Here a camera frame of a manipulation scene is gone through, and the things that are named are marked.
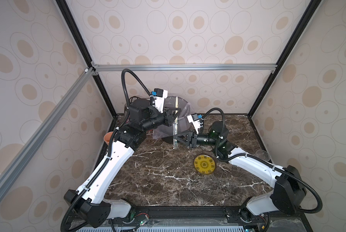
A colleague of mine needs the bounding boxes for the left aluminium frame bar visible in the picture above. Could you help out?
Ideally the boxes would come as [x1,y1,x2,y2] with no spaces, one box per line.
[0,67,95,202]

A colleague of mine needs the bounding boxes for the disposable chopsticks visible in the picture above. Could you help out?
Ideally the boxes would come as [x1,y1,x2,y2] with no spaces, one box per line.
[173,96,178,131]

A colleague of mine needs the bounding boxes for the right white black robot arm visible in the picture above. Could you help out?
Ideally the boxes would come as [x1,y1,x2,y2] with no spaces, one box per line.
[173,121,306,221]

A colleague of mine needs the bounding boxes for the clear plastic bin liner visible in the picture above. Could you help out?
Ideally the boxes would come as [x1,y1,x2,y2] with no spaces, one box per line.
[152,96,194,140]

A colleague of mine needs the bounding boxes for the yellow round plate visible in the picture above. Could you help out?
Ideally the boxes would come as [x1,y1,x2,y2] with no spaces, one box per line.
[193,154,216,175]

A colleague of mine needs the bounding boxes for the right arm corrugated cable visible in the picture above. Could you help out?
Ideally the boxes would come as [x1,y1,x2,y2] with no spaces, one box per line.
[201,107,323,214]

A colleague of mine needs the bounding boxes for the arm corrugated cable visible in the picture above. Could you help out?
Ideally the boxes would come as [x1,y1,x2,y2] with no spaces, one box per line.
[201,107,323,214]
[59,68,152,232]

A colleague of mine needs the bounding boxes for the back aluminium frame bar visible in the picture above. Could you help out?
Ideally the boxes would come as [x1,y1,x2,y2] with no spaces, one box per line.
[94,63,277,72]

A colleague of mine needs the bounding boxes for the clear plastic chopstick wrapper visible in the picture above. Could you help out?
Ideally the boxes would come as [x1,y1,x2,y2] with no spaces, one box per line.
[173,127,178,150]

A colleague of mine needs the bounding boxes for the right black corner post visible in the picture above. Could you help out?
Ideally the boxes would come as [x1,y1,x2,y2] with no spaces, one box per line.
[247,0,322,119]

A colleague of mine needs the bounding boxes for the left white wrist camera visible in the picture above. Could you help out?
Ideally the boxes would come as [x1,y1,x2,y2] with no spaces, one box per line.
[150,89,168,113]

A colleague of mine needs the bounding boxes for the left black corner post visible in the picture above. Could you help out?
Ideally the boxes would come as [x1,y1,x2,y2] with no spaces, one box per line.
[55,0,117,118]

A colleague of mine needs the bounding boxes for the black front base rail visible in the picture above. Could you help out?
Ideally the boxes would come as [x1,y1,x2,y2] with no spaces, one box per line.
[65,206,312,232]

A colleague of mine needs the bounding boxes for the aluminium frame bar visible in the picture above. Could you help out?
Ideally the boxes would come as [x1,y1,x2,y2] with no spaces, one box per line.
[0,67,95,202]
[94,63,277,72]

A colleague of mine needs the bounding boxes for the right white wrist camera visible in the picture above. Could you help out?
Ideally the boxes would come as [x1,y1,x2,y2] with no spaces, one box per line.
[187,114,203,134]

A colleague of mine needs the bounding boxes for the orange plastic cup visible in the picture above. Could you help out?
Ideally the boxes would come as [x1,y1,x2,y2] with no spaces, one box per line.
[103,131,113,145]

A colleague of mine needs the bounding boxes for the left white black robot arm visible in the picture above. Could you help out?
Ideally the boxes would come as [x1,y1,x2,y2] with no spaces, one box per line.
[61,99,181,232]

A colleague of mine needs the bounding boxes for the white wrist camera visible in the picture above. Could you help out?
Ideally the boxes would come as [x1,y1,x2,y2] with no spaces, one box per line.
[150,89,168,113]
[187,114,203,134]

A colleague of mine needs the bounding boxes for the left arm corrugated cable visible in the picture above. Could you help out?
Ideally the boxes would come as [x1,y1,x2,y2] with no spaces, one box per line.
[59,68,152,232]

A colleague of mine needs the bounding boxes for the black mesh trash bin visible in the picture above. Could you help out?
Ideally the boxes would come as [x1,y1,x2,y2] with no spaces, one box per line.
[159,96,193,144]

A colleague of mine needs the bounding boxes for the black corner post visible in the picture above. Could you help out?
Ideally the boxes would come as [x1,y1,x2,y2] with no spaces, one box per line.
[247,0,322,119]
[55,0,117,118]

